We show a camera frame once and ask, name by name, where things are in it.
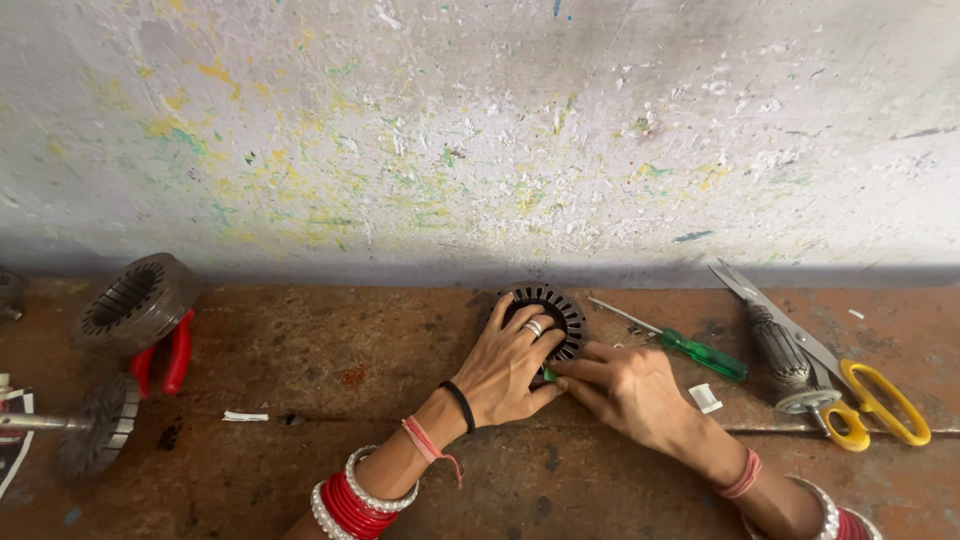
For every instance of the white paper strip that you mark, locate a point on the white paper strip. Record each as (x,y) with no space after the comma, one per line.
(244,416)

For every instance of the white pearl bangle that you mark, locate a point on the white pearl bangle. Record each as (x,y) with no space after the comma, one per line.
(827,514)
(371,496)
(871,529)
(324,517)

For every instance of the grey rotor with shaft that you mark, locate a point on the grey rotor with shaft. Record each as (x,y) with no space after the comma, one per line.
(105,431)

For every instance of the small green insulation piece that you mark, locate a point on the small green insulation piece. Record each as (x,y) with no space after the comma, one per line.
(550,374)

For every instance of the person's right hand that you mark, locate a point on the person's right hand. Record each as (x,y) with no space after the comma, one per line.
(637,394)

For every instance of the dark slotted stator core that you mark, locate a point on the dark slotted stator core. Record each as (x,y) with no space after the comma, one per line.
(570,319)

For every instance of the stack of red bangles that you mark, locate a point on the stack of red bangles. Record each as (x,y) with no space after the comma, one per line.
(352,514)
(851,525)

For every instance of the folded white paper piece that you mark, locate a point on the folded white paper piece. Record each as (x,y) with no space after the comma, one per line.
(705,397)

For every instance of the black wrist band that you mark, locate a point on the black wrist band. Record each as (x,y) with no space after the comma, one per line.
(461,405)

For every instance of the wound motor armature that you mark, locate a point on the wound motor armature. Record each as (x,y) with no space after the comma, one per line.
(787,360)

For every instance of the large grey stator core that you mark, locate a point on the large grey stator core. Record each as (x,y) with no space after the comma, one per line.
(150,307)

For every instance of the person's left hand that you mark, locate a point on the person's left hand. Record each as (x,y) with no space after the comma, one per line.
(499,379)

